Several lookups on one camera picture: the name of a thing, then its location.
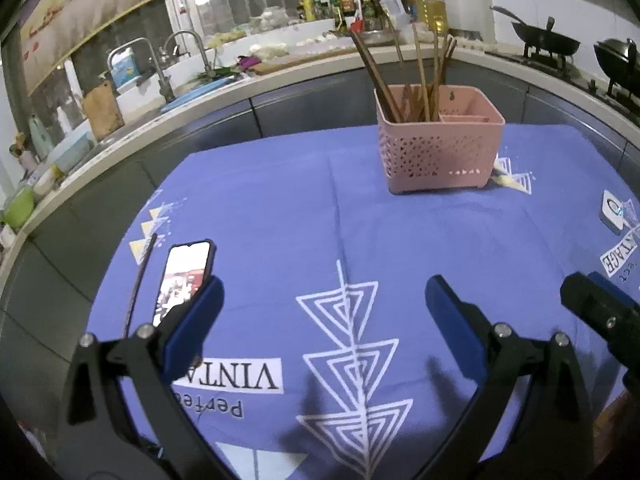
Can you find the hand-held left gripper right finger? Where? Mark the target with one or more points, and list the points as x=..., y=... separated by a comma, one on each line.
x=450, y=320

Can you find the small white device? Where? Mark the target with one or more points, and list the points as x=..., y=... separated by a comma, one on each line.
x=615, y=212

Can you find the dark red-brown chopstick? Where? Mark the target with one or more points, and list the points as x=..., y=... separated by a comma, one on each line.
x=366, y=62
x=373, y=60

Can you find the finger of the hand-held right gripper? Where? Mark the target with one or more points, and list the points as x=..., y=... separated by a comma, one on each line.
x=595, y=305

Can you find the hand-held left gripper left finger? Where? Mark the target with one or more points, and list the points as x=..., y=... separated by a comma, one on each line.
x=195, y=320

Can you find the yellow oil bottle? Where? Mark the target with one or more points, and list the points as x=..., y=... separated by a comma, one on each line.
x=432, y=10

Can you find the white plastic jug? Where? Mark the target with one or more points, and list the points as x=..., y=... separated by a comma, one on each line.
x=395, y=10

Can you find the black wok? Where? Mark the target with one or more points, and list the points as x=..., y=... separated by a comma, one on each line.
x=545, y=40

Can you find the black pan with lid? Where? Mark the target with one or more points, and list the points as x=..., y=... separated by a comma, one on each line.
x=617, y=57

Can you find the purple printed tablecloth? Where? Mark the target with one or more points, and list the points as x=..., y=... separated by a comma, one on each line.
x=300, y=220

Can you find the black smartphone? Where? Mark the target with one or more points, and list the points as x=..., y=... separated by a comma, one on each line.
x=185, y=270

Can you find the pink perforated utensil basket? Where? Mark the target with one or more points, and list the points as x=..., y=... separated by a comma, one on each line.
x=435, y=160

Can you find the green bowl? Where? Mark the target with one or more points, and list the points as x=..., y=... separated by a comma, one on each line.
x=17, y=210

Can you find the blue and white tub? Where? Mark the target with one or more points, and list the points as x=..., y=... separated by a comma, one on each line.
x=124, y=67

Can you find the grey-brown chopstick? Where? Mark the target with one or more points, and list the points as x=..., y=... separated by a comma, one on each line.
x=398, y=55

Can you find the kitchen counter with grey cabinets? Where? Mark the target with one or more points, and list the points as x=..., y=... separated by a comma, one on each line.
x=210, y=130

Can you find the thin dark stick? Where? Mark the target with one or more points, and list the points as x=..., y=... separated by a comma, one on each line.
x=137, y=285

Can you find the wooden cutting board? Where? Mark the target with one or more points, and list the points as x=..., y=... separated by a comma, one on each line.
x=102, y=112

